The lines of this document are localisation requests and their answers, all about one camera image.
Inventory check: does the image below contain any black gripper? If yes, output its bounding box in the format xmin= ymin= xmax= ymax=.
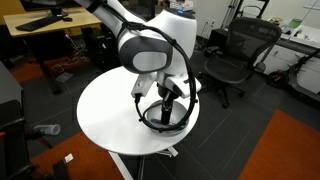
xmin=156 ymin=82 xmax=181 ymax=124

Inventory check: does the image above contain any white round bowl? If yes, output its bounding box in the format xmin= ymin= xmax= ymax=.
xmin=143 ymin=99 xmax=190 ymax=136

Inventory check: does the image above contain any white table base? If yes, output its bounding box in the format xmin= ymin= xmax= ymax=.
xmin=108 ymin=145 xmax=180 ymax=180

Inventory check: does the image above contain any black mesh office chair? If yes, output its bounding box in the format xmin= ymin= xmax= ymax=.
xmin=197 ymin=17 xmax=283 ymax=109

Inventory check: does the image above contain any black box on floor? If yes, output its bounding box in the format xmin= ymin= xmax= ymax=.
xmin=207 ymin=28 xmax=232 ymax=52

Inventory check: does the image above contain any black computer tower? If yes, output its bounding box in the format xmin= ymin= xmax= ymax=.
xmin=81 ymin=25 xmax=120 ymax=72

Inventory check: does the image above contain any small white card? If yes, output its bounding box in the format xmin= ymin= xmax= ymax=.
xmin=63 ymin=153 xmax=75 ymax=164

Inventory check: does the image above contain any flat grey floor plate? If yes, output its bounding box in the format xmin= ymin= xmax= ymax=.
xmin=54 ymin=72 xmax=75 ymax=84

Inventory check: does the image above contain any white printer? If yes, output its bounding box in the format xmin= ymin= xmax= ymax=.
xmin=168 ymin=0 xmax=195 ymax=12

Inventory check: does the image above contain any clear plastic bottle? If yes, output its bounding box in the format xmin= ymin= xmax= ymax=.
xmin=33 ymin=123 xmax=62 ymax=136

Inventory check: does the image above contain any black electric scooter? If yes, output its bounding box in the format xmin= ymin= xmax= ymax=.
xmin=265 ymin=49 xmax=320 ymax=105

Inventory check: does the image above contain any white side counter cabinet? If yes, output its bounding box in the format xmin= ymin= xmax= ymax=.
xmin=253 ymin=18 xmax=320 ymax=95

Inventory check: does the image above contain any wooden desk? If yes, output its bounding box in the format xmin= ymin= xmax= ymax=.
xmin=3 ymin=7 xmax=102 ymax=38

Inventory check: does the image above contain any black chair with armrest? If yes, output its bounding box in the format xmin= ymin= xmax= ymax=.
xmin=0 ymin=99 xmax=38 ymax=180

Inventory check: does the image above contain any green item on counter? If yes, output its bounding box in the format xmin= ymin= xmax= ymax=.
xmin=287 ymin=18 xmax=303 ymax=30

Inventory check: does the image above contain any black keyboard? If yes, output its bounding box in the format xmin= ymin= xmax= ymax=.
xmin=14 ymin=14 xmax=64 ymax=33

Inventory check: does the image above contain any grey cabinet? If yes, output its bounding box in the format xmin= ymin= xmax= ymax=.
xmin=0 ymin=61 xmax=24 ymax=108

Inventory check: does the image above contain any black computer monitor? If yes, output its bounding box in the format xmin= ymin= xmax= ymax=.
xmin=19 ymin=0 xmax=81 ymax=12

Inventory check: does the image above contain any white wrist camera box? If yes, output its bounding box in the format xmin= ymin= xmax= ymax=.
xmin=130 ymin=73 xmax=203 ymax=100

